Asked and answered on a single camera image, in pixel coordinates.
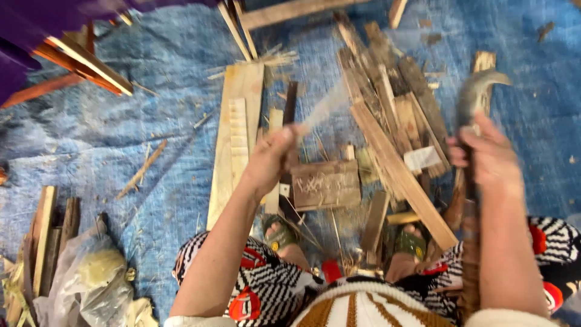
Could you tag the person's left hand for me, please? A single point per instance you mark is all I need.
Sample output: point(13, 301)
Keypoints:
point(268, 161)

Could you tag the person's right hand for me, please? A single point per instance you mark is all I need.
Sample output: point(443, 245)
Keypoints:
point(492, 156)

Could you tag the person's left fingers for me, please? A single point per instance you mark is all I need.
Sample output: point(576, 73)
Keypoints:
point(288, 138)

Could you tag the person's right fingers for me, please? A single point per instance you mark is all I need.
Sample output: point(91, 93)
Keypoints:
point(460, 147)

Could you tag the thin pale wood splint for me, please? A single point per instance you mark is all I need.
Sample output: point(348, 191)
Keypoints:
point(323, 106)

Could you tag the dark wooden strip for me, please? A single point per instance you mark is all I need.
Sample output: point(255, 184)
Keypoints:
point(290, 102)

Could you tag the white flat scrap piece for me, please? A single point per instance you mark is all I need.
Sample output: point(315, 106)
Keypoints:
point(422, 158)

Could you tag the short ridged pale wood piece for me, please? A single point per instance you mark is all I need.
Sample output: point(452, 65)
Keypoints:
point(238, 136)

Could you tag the brown wooden chopping block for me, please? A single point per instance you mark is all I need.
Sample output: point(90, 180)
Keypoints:
point(324, 184)

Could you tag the long brown wooden board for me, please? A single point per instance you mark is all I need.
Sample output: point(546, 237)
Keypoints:
point(399, 177)

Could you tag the long pale wooden plank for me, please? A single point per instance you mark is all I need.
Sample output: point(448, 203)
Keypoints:
point(245, 81)

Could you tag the pale wood block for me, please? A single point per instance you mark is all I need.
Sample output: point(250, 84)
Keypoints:
point(484, 61)

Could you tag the heap of weathered wood scraps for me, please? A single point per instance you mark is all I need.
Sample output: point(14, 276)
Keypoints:
point(390, 91)

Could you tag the green sandal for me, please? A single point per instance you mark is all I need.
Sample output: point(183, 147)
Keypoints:
point(281, 236)
point(411, 245)

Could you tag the short brown wood slat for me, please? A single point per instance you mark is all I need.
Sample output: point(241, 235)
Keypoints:
point(376, 220)

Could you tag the bundle of thin pale slats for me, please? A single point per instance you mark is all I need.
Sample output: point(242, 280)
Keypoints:
point(238, 29)

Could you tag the pale wooden beam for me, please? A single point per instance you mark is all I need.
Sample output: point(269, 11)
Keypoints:
point(290, 11)

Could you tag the small red object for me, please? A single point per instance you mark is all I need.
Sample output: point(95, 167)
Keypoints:
point(331, 271)

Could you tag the black white zebra-print skirt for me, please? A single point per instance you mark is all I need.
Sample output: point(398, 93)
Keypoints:
point(268, 281)

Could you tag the small pale wood offcut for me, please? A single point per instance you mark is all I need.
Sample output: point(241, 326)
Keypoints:
point(397, 12)

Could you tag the thin brown stick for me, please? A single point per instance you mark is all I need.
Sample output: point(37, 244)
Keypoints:
point(141, 170)

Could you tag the blue tarp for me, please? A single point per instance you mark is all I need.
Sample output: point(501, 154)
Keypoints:
point(136, 136)

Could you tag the white brown knitted sweater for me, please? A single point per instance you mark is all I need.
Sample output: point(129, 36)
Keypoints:
point(363, 309)

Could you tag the orange painted wooden slats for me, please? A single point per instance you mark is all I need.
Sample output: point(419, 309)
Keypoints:
point(77, 63)

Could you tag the clear plastic bag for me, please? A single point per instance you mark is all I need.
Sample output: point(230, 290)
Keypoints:
point(88, 277)

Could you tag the stack of wood offcuts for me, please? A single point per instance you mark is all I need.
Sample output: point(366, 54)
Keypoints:
point(43, 245)

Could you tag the purple cloth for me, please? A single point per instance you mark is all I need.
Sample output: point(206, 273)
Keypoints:
point(27, 27)

